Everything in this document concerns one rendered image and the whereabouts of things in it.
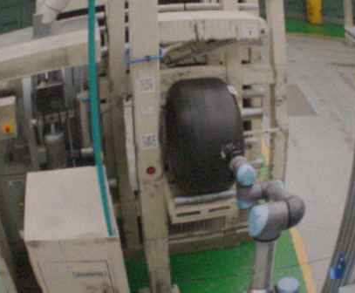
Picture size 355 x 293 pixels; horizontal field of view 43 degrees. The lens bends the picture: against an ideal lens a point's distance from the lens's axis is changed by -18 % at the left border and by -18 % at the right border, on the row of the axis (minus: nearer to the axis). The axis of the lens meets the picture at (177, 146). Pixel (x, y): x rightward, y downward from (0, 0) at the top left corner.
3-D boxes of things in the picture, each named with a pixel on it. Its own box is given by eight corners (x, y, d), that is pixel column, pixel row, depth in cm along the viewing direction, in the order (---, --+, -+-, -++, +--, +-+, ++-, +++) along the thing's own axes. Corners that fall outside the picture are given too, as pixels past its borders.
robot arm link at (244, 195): (261, 207, 220) (262, 183, 216) (236, 211, 218) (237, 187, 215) (256, 199, 227) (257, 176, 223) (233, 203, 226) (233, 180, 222)
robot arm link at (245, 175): (239, 189, 213) (239, 169, 210) (231, 179, 223) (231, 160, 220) (256, 186, 214) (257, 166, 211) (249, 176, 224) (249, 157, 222)
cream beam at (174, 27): (153, 45, 265) (153, 22, 258) (146, 35, 287) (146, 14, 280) (262, 41, 275) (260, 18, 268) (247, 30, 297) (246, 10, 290)
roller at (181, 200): (170, 200, 274) (172, 207, 271) (170, 194, 271) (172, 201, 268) (235, 190, 280) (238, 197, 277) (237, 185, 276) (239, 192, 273)
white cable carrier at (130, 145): (131, 190, 271) (124, 102, 250) (129, 185, 276) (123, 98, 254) (139, 189, 272) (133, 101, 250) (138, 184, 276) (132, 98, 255)
